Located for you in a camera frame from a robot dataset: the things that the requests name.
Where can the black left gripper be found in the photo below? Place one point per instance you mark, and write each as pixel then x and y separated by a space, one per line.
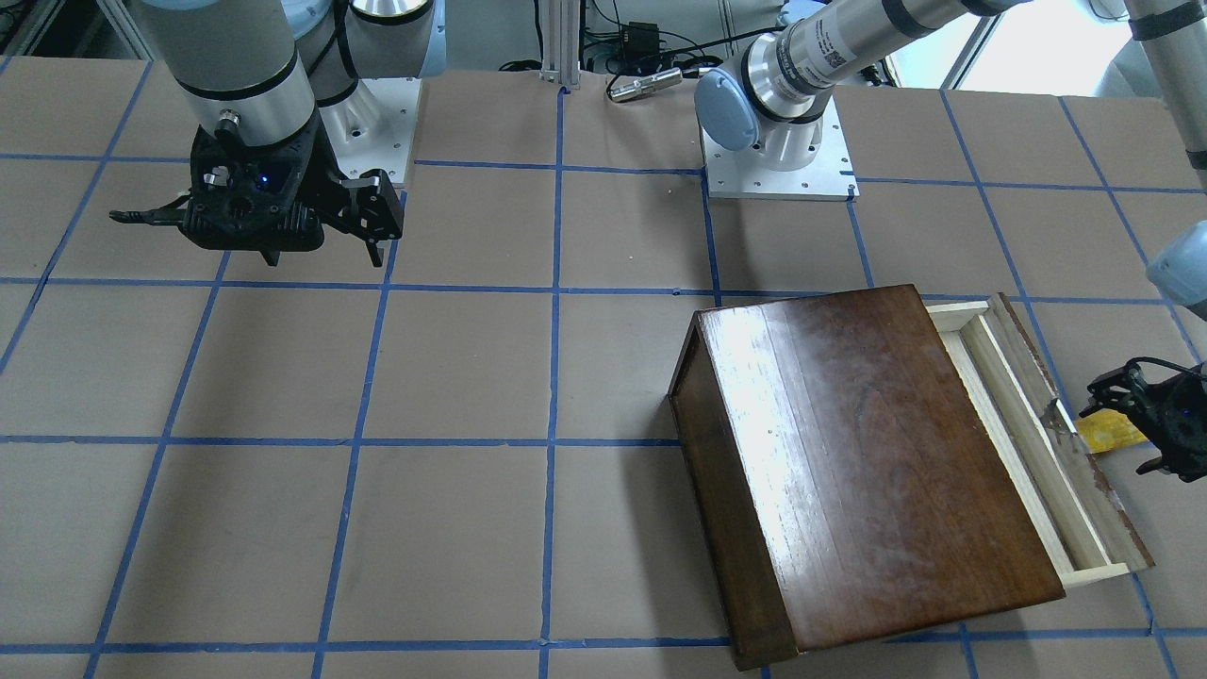
pixel 1152 401

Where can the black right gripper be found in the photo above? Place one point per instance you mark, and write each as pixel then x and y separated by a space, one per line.
pixel 374 205

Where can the yellow corn cob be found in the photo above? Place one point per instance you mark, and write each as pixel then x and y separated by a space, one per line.
pixel 1105 431

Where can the wooden drawer with white handle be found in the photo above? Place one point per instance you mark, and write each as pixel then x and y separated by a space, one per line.
pixel 1085 530

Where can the dark wooden drawer cabinet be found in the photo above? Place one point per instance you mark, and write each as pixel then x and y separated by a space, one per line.
pixel 847 486

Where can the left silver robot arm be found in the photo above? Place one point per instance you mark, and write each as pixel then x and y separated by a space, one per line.
pixel 764 108

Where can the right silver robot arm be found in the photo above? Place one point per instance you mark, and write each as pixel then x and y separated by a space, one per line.
pixel 257 72

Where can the silver flashlight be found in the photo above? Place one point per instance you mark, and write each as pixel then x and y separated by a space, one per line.
pixel 644 86

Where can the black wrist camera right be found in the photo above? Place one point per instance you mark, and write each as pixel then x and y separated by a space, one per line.
pixel 251 199

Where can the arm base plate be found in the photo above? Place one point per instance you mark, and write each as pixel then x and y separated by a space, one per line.
pixel 374 128
pixel 748 157

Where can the aluminium frame post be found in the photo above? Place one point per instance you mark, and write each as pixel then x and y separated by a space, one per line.
pixel 561 42

